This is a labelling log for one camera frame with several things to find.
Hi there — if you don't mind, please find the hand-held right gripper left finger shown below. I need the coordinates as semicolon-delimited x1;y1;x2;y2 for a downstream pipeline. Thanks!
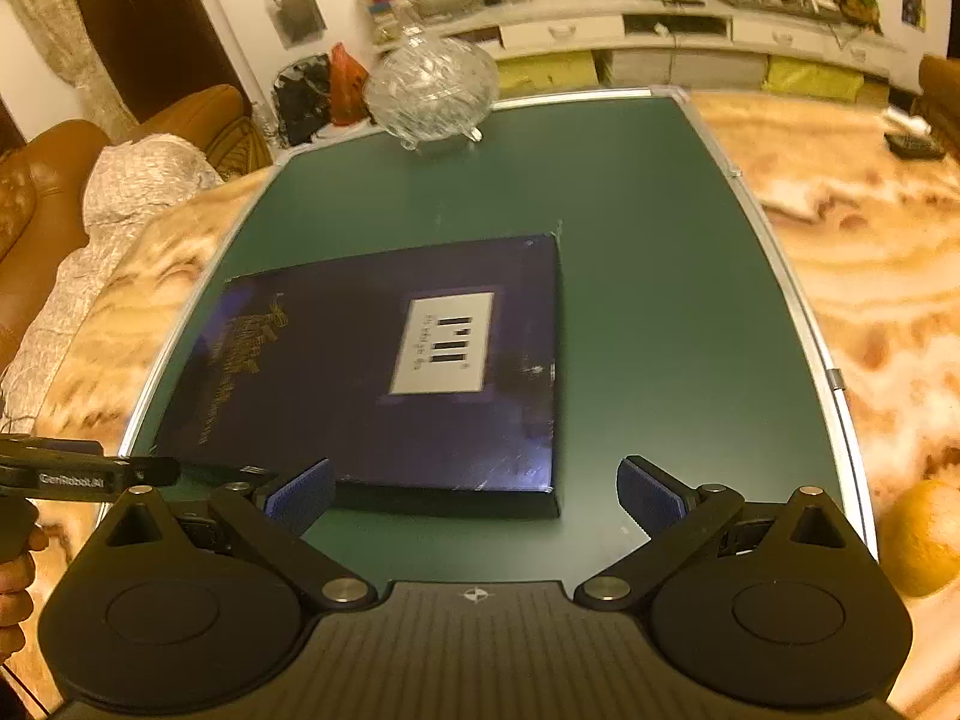
86;457;380;612

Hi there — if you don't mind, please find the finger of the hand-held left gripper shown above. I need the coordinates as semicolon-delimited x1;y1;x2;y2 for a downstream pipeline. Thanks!
101;454;182;490

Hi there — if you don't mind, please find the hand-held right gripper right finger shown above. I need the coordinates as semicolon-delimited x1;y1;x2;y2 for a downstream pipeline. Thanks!
571;455;878;612

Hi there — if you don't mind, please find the dark gift box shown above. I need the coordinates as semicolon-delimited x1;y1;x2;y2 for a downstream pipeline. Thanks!
154;234;563;520

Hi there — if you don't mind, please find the marble desktop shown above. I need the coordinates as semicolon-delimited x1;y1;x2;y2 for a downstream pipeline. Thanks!
0;88;960;720

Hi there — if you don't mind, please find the person's left hand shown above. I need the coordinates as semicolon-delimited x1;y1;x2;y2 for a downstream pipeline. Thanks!
0;529;47;659

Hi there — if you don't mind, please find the orange fruit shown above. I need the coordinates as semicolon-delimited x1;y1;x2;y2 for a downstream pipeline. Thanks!
877;478;960;599

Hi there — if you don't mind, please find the lace blanket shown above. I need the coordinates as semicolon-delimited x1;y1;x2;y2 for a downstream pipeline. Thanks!
0;133;226;421

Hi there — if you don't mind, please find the brown leather sofa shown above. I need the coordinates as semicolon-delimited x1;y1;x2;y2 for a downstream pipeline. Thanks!
0;84;272;376

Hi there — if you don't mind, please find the black bag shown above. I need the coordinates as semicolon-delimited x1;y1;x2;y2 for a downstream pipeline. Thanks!
271;56;335;149

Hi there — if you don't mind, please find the red plastic bag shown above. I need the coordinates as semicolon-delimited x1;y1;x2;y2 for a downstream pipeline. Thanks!
330;43;372;127

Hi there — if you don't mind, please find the glass candy jar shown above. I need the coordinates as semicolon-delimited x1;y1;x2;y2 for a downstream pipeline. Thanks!
364;26;500;153

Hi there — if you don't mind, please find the yellow storage box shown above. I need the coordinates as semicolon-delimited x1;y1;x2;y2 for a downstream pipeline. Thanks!
765;56;860;103
495;52;601;98

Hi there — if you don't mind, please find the black remote control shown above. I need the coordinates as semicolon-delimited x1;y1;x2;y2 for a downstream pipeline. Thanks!
883;131;947;162

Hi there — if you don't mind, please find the beige curtain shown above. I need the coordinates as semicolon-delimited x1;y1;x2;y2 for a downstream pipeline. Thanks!
0;0;141;145

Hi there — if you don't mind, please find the dark wooden door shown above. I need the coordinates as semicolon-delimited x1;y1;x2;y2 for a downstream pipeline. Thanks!
79;0;250;121

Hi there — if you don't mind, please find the white television cabinet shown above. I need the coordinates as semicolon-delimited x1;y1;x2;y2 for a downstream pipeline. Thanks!
375;0;925;102

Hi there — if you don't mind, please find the brown leather chair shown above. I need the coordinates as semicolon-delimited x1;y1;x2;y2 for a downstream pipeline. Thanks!
916;54;960;140

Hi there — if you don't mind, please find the clear plastic storage container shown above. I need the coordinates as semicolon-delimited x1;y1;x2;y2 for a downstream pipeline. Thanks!
352;0;418;46

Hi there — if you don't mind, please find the green mat with silver frame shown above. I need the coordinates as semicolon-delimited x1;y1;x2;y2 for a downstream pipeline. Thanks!
120;85;880;597

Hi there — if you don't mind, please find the grey wall poster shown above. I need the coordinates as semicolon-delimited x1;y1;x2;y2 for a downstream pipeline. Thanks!
260;0;329;51

